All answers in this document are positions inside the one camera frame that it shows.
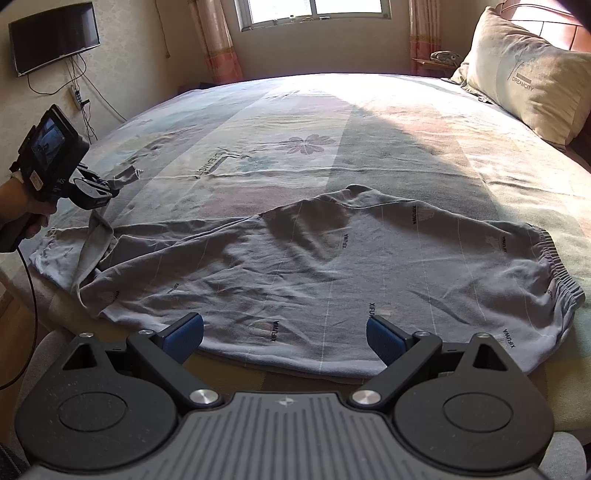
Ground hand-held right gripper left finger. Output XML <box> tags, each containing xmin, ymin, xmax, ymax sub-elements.
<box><xmin>62</xmin><ymin>312</ymin><xmax>223</xmax><ymax>411</ymax></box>

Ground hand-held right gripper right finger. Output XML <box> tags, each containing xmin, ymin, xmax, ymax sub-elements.
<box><xmin>347</xmin><ymin>316</ymin><xmax>509</xmax><ymax>409</ymax></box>

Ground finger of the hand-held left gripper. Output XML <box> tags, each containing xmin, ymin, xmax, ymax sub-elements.
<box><xmin>78</xmin><ymin>165</ymin><xmax>125</xmax><ymax>195</ymax></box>

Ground grey printed pants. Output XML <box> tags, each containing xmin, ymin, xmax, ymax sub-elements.
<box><xmin>30</xmin><ymin>166</ymin><xmax>585</xmax><ymax>380</ymax></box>

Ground person's left hand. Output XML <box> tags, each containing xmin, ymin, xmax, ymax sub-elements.
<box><xmin>0</xmin><ymin>178</ymin><xmax>58</xmax><ymax>241</ymax></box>

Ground pink patterned curtain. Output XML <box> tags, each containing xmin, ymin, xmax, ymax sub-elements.
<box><xmin>187</xmin><ymin>0</ymin><xmax>245</xmax><ymax>86</ymax></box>
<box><xmin>409</xmin><ymin>0</ymin><xmax>443</xmax><ymax>75</ymax></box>

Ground bed with patchwork sheet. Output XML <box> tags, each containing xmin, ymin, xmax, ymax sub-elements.
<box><xmin>28</xmin><ymin>71</ymin><xmax>591</xmax><ymax>435</ymax></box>

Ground person's grey trouser leg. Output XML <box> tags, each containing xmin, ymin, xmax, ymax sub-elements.
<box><xmin>538</xmin><ymin>430</ymin><xmax>588</xmax><ymax>480</ymax></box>

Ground window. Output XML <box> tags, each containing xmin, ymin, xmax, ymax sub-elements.
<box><xmin>233</xmin><ymin>0</ymin><xmax>393</xmax><ymax>33</ymax></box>

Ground wooden nightstand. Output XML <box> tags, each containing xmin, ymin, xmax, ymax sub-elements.
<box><xmin>412</xmin><ymin>56</ymin><xmax>465</xmax><ymax>77</ymax></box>

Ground beige printed pillow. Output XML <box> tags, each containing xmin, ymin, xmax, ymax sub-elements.
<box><xmin>450</xmin><ymin>7</ymin><xmax>591</xmax><ymax>149</ymax></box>

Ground wooden headboard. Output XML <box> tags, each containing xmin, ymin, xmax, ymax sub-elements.
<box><xmin>494</xmin><ymin>0</ymin><xmax>591</xmax><ymax>65</ymax></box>

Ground black television cables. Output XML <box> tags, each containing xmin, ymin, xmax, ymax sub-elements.
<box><xmin>27</xmin><ymin>54</ymin><xmax>126</xmax><ymax>140</ymax></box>

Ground wall television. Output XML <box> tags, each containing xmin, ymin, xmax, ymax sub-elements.
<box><xmin>8</xmin><ymin>1</ymin><xmax>101</xmax><ymax>77</ymax></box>

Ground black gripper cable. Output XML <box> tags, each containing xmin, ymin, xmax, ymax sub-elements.
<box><xmin>0</xmin><ymin>248</ymin><xmax>36</xmax><ymax>389</ymax></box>

